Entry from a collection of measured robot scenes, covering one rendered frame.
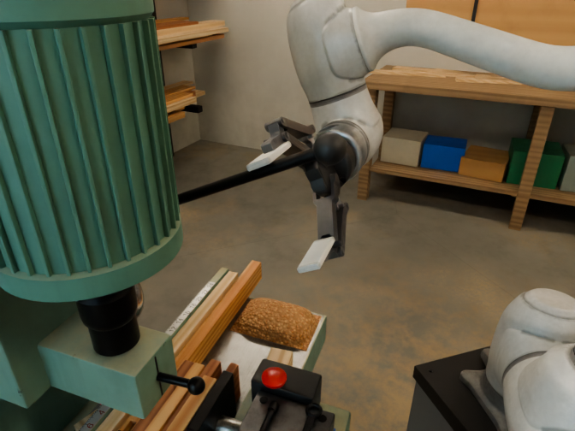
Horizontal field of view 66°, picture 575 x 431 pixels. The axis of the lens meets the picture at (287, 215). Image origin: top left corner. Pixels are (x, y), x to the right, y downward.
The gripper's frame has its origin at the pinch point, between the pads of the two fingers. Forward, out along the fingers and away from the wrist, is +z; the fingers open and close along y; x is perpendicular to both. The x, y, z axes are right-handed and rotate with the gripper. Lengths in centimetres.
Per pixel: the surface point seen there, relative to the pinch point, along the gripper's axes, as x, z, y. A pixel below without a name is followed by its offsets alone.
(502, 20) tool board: 35, -305, -15
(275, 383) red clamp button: -6.0, 9.2, -16.2
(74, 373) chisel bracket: -24.4, 17.3, -5.0
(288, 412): -5.1, 10.6, -19.4
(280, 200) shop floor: -134, -230, -64
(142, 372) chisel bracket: -15.4, 16.2, -6.9
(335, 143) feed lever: 9.4, 1.2, 6.2
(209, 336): -24.9, -3.5, -17.0
